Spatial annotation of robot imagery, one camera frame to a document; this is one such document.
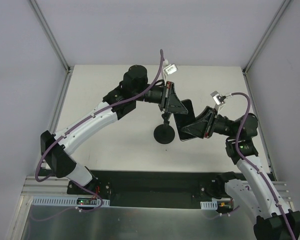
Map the black smartphone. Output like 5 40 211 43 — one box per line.
173 99 196 142

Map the black phone stand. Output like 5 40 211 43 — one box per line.
153 112 175 145

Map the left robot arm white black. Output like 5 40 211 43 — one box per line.
40 64 188 195

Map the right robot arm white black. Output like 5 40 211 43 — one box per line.
174 106 300 240

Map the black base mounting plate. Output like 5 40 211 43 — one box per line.
66 169 241 208

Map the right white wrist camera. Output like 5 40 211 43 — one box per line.
210 91 226 114

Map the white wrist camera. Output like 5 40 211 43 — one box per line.
210 91 226 114
161 59 178 81

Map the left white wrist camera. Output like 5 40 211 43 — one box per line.
161 59 178 81

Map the right white cable duct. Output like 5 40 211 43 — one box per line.
200 200 218 211

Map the white cable duct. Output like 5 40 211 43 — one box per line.
32 196 110 208
200 200 218 211

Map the right aluminium frame post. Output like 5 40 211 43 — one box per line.
242 0 293 76

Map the aluminium frame post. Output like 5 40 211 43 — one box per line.
242 0 293 76
27 0 71 74

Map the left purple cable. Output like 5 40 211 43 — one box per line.
34 49 167 183

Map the left aluminium frame post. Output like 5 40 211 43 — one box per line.
27 0 71 74

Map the left white cable duct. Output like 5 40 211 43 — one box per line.
32 196 110 208

